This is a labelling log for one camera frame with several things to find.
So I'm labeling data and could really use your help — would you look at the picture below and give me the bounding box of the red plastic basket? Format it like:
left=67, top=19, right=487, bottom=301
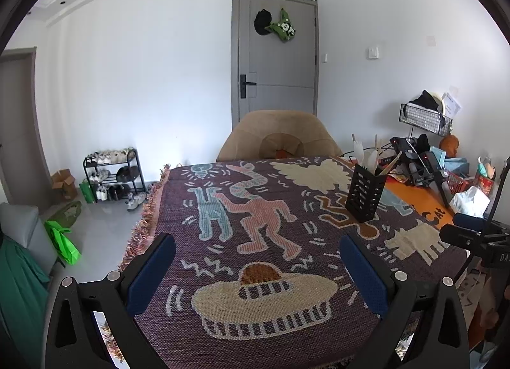
left=446, top=170, right=473, bottom=194

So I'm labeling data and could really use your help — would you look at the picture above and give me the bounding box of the grey sofa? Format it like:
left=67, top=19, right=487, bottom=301
left=0, top=202, right=56, bottom=278

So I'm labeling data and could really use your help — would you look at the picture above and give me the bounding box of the black slotted utensil holder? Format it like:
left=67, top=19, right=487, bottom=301
left=345, top=163, right=388, bottom=223

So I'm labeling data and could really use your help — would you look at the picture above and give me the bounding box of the plain grey door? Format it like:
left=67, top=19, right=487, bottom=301
left=0, top=47, right=52, bottom=210

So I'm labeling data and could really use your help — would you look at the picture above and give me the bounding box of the printed woven blanket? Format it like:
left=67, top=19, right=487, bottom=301
left=117, top=156, right=471, bottom=369

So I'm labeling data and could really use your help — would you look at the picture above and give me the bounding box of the green floor mat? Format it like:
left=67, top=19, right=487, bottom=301
left=52, top=200, right=82, bottom=226

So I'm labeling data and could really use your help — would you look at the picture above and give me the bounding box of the bright green shopping bag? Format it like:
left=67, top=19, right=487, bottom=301
left=44, top=220, right=80, bottom=266

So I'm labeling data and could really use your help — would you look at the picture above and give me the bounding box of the black door handle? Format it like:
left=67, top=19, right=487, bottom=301
left=239, top=73, right=258, bottom=99

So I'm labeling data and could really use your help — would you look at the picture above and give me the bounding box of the cardboard box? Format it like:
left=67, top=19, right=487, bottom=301
left=51, top=169, right=78, bottom=200

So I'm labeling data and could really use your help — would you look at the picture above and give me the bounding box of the row of assorted shoes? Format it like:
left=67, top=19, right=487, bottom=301
left=85, top=148, right=138, bottom=200

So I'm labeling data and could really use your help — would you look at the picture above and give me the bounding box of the bunch of wooden chopsticks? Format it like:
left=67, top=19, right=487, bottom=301
left=373, top=134, right=403, bottom=177

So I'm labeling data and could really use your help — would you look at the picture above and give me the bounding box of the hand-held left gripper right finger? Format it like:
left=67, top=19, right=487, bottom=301
left=339, top=234, right=471, bottom=369

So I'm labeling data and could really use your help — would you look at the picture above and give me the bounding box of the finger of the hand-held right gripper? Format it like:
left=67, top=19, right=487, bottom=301
left=438, top=223, right=485, bottom=252
left=452, top=213, right=487, bottom=231

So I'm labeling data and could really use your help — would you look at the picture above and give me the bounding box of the white plastic bag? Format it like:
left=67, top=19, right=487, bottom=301
left=449, top=186, right=491, bottom=217

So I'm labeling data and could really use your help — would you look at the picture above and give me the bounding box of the black spare gripper device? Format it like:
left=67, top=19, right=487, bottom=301
left=422, top=152, right=453, bottom=206
left=390, top=137, right=433, bottom=186

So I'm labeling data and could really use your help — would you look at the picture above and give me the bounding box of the black wire basket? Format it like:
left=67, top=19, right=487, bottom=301
left=399, top=103, right=453, bottom=136

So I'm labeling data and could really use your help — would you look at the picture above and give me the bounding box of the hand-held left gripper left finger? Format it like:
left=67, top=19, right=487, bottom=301
left=45, top=232, right=177, bottom=369

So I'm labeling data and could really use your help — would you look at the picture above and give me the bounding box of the dark green cloth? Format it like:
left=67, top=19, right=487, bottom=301
left=0, top=234, right=50, bottom=354

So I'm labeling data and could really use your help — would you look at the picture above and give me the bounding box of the orange plush toy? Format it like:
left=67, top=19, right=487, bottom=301
left=439, top=135, right=460, bottom=156

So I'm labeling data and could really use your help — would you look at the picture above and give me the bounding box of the green panda bag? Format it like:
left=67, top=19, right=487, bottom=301
left=268, top=8, right=297, bottom=44

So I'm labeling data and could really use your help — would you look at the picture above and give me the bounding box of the white paper sheet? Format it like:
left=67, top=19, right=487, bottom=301
left=441, top=91, right=463, bottom=117

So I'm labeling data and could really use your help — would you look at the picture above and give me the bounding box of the black cloth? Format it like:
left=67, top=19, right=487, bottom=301
left=408, top=90, right=441, bottom=111

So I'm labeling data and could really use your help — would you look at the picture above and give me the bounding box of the black shoe rack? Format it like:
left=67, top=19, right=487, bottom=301
left=84, top=148, right=146, bottom=203

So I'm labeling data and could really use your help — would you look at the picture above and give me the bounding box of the orange and red mat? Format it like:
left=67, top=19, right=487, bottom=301
left=346, top=154, right=471, bottom=234

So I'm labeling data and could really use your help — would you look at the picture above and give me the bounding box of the grey panelled door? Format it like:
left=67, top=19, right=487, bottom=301
left=232, top=0, right=319, bottom=131

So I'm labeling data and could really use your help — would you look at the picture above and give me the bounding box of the teal tissue box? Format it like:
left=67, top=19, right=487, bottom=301
left=430, top=147, right=449, bottom=168

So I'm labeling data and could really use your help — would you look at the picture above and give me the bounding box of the tan upholstered chair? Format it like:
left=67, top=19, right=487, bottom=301
left=216, top=110, right=342, bottom=163

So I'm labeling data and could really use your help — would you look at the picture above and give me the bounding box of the black hat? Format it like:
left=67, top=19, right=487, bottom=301
left=254, top=9, right=273, bottom=36

